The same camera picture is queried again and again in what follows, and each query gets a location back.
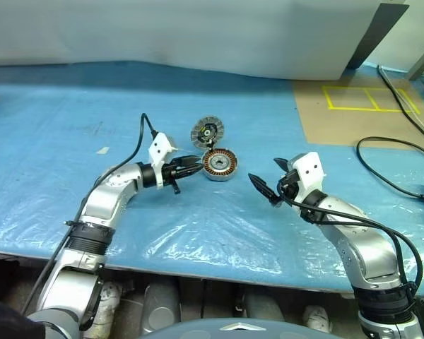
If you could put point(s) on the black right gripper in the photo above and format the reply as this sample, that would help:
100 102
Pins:
289 187

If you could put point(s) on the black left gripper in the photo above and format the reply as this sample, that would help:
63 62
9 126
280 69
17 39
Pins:
171 172

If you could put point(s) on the motor stator with copper windings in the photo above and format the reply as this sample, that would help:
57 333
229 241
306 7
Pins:
212 162

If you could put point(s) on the grey slotted rotor disc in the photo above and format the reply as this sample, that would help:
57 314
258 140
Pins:
217 124

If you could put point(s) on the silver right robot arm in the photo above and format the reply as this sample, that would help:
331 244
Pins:
374 254

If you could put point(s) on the brown cardboard sheet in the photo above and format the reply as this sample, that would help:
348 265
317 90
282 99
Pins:
321 123

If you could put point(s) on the blue plastic table sheet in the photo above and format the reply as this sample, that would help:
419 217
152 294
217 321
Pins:
233 106

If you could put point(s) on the small pale tape piece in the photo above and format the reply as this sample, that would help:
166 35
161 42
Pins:
103 150

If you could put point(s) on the yellow tape rectangle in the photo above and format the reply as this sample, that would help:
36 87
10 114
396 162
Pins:
374 109

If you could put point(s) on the small black clasp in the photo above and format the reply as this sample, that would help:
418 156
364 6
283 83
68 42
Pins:
239 298

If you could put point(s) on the grey rounded cylinder shape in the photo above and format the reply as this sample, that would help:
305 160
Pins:
265 307
162 307

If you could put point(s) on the large white backdrop sheet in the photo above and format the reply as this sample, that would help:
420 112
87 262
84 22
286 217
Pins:
162 31

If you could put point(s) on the white mottled rounded shape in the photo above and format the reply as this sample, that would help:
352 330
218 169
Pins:
316 318
107 300

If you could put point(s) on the grey-blue robot torso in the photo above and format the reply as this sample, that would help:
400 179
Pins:
233 332

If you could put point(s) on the dark grey slanted panel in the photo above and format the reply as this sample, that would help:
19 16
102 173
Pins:
378 35

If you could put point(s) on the dark navy cloth shape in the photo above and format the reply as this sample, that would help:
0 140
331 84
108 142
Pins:
7 321

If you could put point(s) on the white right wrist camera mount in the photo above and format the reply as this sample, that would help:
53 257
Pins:
311 169

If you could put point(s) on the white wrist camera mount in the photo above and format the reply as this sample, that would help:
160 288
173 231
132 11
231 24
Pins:
159 146
311 169

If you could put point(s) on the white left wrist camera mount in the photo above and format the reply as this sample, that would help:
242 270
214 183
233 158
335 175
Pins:
159 146

